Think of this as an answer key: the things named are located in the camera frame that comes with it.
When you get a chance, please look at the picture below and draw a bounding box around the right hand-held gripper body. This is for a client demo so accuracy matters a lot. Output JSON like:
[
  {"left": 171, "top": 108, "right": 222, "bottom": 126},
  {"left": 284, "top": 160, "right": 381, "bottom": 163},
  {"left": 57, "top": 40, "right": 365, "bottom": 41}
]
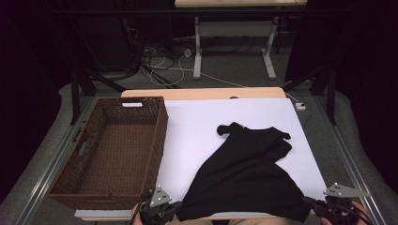
[{"left": 314, "top": 182, "right": 372, "bottom": 225}]

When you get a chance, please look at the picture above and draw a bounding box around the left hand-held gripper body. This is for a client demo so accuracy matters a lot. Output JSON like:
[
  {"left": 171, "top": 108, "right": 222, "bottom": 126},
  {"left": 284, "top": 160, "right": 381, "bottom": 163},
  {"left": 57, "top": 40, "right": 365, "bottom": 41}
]
[{"left": 139, "top": 185, "right": 176, "bottom": 225}]

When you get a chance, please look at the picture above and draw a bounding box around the brown wicker basket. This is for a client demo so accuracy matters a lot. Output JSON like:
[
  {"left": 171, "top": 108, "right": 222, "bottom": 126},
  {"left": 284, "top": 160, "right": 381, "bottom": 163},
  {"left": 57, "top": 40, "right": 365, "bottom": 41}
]
[{"left": 46, "top": 96, "right": 169, "bottom": 211}]

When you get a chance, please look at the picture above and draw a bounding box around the black tank top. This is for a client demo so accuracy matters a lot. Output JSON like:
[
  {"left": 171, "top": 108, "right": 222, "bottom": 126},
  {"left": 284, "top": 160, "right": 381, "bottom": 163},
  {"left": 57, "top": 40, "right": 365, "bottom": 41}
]
[{"left": 176, "top": 121, "right": 312, "bottom": 223}]

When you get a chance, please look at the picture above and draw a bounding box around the person's right hand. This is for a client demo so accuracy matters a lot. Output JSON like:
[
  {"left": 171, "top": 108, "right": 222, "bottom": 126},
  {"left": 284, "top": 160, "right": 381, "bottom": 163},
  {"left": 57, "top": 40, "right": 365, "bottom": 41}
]
[{"left": 351, "top": 201, "right": 372, "bottom": 225}]

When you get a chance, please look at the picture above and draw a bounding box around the person's left hand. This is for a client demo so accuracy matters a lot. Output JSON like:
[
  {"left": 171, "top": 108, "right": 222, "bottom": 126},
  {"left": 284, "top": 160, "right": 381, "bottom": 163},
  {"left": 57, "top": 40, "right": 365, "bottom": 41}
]
[{"left": 130, "top": 202, "right": 146, "bottom": 225}]

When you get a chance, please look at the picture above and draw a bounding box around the white foam board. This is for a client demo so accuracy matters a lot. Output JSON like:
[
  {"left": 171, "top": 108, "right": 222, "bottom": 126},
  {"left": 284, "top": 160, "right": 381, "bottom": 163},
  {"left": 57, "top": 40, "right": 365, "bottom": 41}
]
[{"left": 74, "top": 97, "right": 328, "bottom": 219}]

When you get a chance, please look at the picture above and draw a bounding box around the black metal stand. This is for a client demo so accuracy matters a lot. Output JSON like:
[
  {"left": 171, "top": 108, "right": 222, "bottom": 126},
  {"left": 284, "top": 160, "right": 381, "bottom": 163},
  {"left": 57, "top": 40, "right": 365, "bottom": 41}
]
[
  {"left": 283, "top": 65, "right": 337, "bottom": 126},
  {"left": 69, "top": 67, "right": 126, "bottom": 126}
]

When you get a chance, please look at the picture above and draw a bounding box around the black curtain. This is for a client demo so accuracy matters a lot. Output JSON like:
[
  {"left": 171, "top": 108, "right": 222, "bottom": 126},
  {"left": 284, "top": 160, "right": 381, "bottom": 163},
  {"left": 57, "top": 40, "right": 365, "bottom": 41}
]
[
  {"left": 0, "top": 0, "right": 73, "bottom": 207},
  {"left": 285, "top": 0, "right": 398, "bottom": 195}
]

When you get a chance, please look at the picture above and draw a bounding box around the white-legged desk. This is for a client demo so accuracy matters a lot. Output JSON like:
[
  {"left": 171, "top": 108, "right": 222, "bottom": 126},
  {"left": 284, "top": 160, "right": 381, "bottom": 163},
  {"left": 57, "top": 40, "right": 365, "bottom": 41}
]
[{"left": 174, "top": 0, "right": 309, "bottom": 81}]

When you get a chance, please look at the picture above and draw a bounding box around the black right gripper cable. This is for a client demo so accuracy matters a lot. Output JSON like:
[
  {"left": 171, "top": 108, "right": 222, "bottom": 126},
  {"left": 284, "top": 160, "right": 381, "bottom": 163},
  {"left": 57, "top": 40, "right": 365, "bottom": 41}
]
[{"left": 331, "top": 202, "right": 368, "bottom": 225}]

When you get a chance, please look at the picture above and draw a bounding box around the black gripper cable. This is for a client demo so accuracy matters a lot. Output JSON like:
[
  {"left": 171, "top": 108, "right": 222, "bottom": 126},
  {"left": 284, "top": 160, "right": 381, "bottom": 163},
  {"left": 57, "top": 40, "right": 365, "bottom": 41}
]
[
  {"left": 331, "top": 202, "right": 368, "bottom": 225},
  {"left": 130, "top": 193, "right": 154, "bottom": 225}
]

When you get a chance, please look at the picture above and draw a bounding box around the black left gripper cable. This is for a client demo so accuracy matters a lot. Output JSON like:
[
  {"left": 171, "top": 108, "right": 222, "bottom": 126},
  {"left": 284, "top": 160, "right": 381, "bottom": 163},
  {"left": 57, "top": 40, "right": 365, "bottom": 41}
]
[{"left": 130, "top": 193, "right": 154, "bottom": 225}]

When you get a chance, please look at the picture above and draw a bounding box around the aluminium rail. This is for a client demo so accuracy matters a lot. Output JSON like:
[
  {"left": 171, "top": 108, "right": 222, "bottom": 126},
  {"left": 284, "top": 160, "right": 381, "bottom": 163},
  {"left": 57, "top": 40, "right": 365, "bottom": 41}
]
[
  {"left": 12, "top": 97, "right": 95, "bottom": 225},
  {"left": 314, "top": 95, "right": 388, "bottom": 225}
]

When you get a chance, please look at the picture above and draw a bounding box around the white floor cable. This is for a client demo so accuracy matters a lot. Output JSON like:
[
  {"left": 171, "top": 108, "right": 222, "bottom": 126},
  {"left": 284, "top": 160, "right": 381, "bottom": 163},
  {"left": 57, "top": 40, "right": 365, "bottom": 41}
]
[{"left": 149, "top": 50, "right": 299, "bottom": 104}]

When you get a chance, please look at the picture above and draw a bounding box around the black cable bundle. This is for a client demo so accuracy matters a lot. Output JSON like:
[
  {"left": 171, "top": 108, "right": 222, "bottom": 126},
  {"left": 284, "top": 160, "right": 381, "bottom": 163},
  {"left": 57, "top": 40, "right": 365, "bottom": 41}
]
[{"left": 121, "top": 18, "right": 182, "bottom": 88}]

